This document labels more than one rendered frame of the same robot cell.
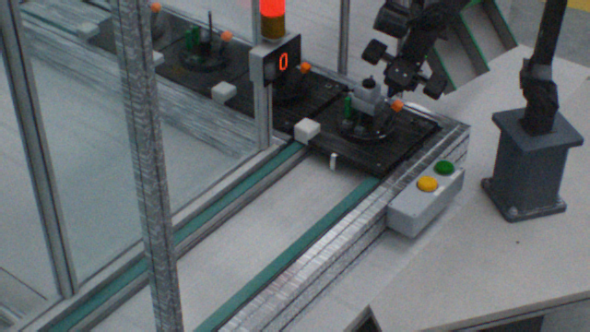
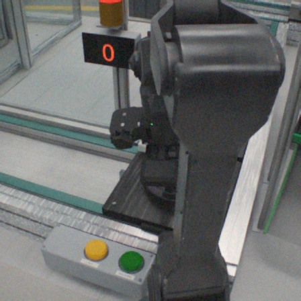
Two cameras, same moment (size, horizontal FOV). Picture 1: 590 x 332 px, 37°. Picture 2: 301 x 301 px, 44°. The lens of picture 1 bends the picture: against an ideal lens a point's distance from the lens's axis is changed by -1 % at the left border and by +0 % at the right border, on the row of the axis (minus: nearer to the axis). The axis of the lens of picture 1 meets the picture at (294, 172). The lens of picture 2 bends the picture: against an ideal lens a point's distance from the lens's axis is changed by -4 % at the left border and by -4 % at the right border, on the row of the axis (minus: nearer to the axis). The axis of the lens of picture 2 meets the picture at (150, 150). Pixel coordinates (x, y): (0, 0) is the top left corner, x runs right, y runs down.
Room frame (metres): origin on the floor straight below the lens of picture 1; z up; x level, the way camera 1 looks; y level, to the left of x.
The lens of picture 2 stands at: (1.44, -0.72, 1.54)
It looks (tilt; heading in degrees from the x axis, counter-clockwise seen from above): 39 degrees down; 73
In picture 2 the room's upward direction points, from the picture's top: straight up
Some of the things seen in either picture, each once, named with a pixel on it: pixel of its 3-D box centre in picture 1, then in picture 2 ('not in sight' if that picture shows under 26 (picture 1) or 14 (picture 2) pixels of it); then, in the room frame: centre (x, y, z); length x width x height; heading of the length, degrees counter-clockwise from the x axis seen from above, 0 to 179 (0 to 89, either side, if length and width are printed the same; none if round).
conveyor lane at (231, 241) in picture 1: (277, 210); (64, 164); (1.45, 0.04, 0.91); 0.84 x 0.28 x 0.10; 142
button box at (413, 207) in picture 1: (426, 195); (97, 260); (1.47, -0.28, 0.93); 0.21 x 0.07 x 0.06; 142
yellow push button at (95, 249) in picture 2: (427, 184); (96, 250); (1.47, -0.28, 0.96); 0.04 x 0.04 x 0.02
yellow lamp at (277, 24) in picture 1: (273, 22); (111, 11); (1.59, 0.04, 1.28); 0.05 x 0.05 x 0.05
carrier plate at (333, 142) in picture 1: (366, 130); (176, 187); (1.67, -0.17, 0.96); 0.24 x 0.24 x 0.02; 52
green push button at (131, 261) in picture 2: (443, 169); (131, 262); (1.52, -0.33, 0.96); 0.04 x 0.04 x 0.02
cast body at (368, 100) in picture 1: (364, 93); not in sight; (1.67, -0.16, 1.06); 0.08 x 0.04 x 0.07; 52
